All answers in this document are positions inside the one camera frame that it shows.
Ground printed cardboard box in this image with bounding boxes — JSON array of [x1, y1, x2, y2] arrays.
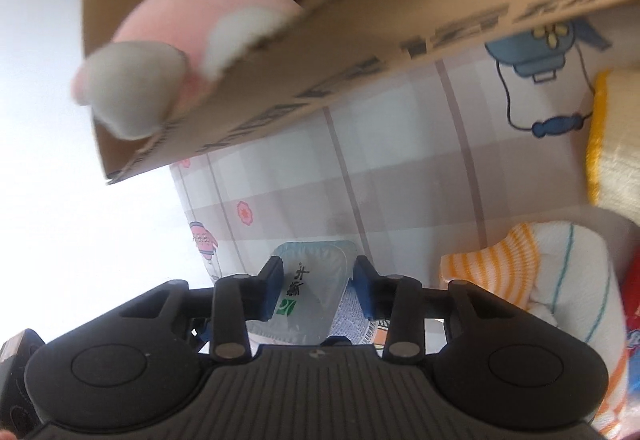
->
[[82, 0, 640, 185]]

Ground pink plush toy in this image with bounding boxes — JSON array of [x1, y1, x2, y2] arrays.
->
[[70, 0, 306, 141]]

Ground orange striped white sock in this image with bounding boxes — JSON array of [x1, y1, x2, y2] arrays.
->
[[439, 221, 632, 438]]

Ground checked cartoon printed sheet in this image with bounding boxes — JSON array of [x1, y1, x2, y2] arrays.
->
[[167, 17, 640, 351]]

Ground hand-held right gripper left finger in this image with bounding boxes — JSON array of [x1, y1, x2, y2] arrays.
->
[[115, 256, 284, 362]]

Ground red toothpaste tube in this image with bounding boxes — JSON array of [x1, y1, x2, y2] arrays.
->
[[621, 250, 640, 371]]

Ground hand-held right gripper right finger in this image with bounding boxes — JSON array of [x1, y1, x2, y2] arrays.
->
[[352, 256, 523, 363]]

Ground white wet wipes packet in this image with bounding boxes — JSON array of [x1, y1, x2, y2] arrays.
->
[[247, 240, 396, 346]]

